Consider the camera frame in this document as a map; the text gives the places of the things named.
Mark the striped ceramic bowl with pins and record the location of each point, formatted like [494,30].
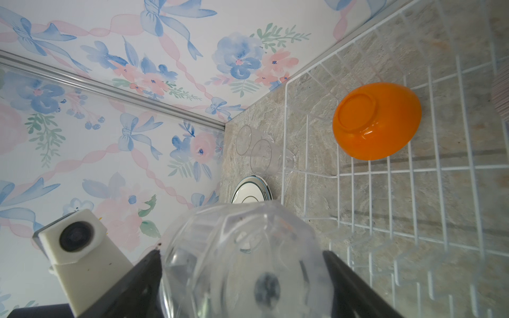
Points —
[500,93]

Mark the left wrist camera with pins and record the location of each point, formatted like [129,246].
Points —
[85,260]

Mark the white plate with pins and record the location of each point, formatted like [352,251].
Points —
[251,189]

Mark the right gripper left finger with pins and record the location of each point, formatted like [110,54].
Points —
[135,295]

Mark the orange bowl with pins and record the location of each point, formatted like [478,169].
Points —
[376,120]

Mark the clear glass cup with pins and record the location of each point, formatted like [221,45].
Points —
[246,138]
[269,159]
[243,260]

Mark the white wire dish rack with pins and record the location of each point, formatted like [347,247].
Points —
[426,228]

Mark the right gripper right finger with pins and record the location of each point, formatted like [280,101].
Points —
[353,297]

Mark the clear glass cup front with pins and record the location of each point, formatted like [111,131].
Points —
[243,260]

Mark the clear glass cup back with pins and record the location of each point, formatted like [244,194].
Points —
[269,159]

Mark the left corner aluminium post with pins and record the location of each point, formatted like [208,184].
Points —
[51,73]

